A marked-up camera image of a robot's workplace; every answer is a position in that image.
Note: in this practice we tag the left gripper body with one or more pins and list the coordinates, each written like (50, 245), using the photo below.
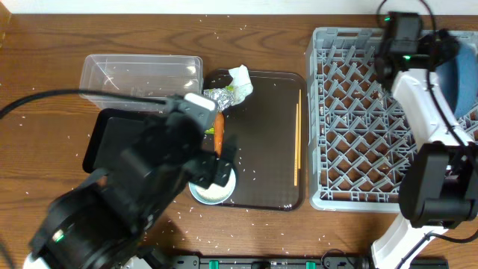
(208, 164)

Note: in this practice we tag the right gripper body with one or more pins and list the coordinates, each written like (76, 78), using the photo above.
(383, 69)

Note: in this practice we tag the dark blue plate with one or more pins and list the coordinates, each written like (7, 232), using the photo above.
(458, 80)

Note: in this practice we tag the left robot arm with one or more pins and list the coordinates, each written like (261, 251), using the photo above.
(100, 223)

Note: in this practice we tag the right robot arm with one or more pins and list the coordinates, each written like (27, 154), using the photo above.
(433, 77)

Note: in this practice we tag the grey dishwasher rack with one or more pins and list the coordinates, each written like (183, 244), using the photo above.
(359, 143)

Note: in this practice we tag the light blue rice bowl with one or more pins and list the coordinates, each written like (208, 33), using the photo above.
(215, 194)

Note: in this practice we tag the orange carrot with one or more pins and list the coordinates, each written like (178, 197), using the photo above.
(218, 133)

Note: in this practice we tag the dark brown serving tray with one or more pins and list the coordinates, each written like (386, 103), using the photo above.
(264, 124)

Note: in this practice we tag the foil snack wrapper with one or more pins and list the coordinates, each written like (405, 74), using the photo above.
(224, 97)

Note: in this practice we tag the wooden chopstick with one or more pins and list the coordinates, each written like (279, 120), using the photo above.
(296, 147)
(299, 130)

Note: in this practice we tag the crumpled white napkin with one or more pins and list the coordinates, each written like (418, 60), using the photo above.
(241, 84)

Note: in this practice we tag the black plastic bin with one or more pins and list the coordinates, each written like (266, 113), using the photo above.
(114, 131)

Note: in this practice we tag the clear plastic bin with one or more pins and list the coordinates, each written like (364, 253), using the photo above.
(147, 76)

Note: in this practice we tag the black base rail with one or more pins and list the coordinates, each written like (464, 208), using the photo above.
(149, 258)

